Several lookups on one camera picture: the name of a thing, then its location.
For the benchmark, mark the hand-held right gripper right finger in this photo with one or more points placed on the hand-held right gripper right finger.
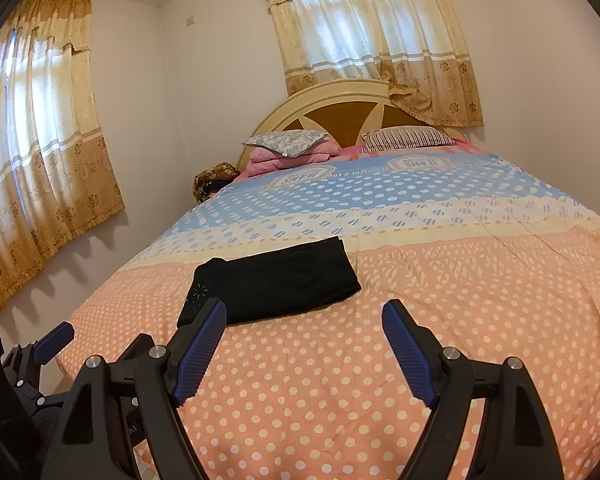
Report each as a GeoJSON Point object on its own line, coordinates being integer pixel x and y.
{"type": "Point", "coordinates": [410, 355]}

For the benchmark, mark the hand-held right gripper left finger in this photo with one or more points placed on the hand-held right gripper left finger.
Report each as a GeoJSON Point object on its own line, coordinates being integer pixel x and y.
{"type": "Point", "coordinates": [200, 350]}

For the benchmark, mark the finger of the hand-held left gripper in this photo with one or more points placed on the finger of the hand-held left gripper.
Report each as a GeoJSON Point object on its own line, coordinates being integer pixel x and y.
{"type": "Point", "coordinates": [55, 341]}
{"type": "Point", "coordinates": [137, 345]}

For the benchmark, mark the black pants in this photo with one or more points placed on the black pants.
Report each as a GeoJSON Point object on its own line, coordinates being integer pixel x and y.
{"type": "Point", "coordinates": [280, 280]}

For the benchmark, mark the polka dot bedspread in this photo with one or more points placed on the polka dot bedspread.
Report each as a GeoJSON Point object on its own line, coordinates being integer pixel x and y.
{"type": "Point", "coordinates": [330, 385]}

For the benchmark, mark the brown floral cloth bundle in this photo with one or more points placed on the brown floral cloth bundle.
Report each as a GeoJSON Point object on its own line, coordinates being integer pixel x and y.
{"type": "Point", "coordinates": [212, 177]}

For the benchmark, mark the beige floral curtain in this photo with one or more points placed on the beige floral curtain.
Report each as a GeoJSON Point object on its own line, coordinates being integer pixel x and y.
{"type": "Point", "coordinates": [45, 160]}
{"type": "Point", "coordinates": [370, 35]}

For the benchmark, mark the folded pink blanket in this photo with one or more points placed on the folded pink blanket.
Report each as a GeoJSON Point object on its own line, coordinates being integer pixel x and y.
{"type": "Point", "coordinates": [280, 164]}

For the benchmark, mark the pink floral bed sheet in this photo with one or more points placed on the pink floral bed sheet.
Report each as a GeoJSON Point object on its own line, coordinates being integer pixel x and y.
{"type": "Point", "coordinates": [350, 152]}

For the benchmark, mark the striped pillow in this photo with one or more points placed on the striped pillow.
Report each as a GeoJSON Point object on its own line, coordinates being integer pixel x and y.
{"type": "Point", "coordinates": [405, 137]}

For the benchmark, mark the grey floral pillow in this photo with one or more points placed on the grey floral pillow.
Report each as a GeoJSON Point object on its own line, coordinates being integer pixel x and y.
{"type": "Point", "coordinates": [285, 141]}

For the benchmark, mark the cream and wood headboard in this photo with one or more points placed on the cream and wood headboard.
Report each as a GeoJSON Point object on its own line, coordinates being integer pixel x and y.
{"type": "Point", "coordinates": [330, 115]}

